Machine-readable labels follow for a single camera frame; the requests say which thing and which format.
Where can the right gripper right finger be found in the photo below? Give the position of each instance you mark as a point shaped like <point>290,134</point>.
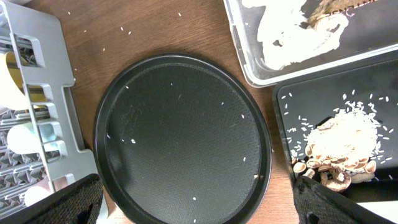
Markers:
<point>315,203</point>

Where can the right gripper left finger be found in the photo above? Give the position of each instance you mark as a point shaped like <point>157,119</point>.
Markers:
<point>78,203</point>

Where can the pink plastic cup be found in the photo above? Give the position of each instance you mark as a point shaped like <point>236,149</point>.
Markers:
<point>41,190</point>

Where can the food scraps pile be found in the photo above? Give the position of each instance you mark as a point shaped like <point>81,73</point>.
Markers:
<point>347,148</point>

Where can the blue plastic cup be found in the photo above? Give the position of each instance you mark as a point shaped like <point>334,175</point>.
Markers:
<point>21,139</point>

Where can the yellow bowl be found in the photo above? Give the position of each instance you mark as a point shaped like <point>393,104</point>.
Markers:
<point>12,90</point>

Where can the white napkin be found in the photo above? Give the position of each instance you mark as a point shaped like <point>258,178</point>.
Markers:
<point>287,37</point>

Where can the grey dishwasher rack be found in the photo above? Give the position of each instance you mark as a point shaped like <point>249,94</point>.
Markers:
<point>41,55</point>

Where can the round black tray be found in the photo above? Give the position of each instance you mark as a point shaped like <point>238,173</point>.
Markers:
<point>179,140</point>

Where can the black rectangular tray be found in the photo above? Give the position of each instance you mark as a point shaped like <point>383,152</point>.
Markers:
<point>302,103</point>

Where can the clear plastic bin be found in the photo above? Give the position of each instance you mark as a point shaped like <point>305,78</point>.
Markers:
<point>371,31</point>

